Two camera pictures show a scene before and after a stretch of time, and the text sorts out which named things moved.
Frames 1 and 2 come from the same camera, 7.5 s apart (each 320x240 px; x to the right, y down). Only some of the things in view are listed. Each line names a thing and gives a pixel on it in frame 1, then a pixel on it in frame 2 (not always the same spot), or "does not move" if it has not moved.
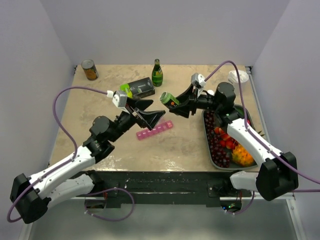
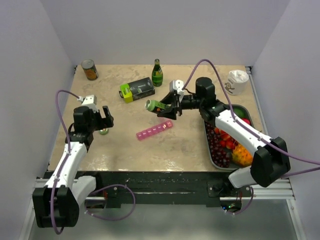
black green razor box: x=140 y=88 does not move
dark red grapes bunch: x=221 y=156 does not move
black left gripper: x=151 y=117 -> x=109 y=119
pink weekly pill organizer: x=142 y=134 does not move
